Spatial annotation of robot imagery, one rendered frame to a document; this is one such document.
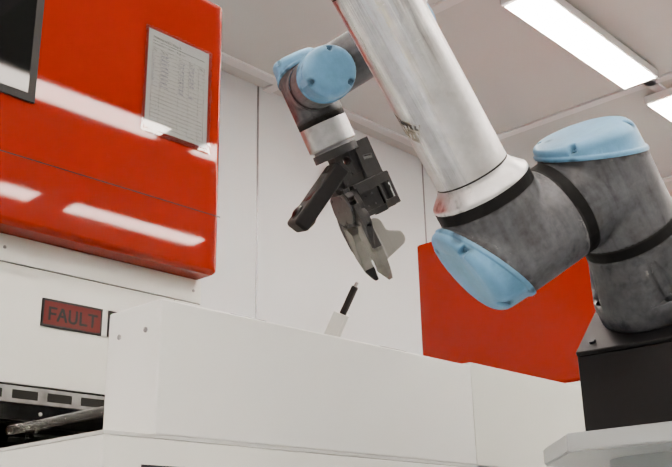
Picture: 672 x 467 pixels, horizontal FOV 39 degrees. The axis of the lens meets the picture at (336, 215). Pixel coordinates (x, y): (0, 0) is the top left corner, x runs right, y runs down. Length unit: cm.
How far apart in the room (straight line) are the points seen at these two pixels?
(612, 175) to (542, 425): 57
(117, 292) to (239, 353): 72
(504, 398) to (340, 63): 55
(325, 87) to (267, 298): 284
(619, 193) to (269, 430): 46
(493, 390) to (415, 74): 60
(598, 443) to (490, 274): 20
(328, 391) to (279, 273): 302
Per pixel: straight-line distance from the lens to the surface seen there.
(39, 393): 165
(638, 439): 102
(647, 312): 113
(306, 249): 433
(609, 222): 109
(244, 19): 392
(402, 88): 100
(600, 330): 119
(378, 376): 124
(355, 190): 143
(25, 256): 168
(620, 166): 108
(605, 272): 114
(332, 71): 131
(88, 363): 171
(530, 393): 153
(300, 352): 114
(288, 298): 418
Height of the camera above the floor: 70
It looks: 20 degrees up
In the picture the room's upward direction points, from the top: 1 degrees counter-clockwise
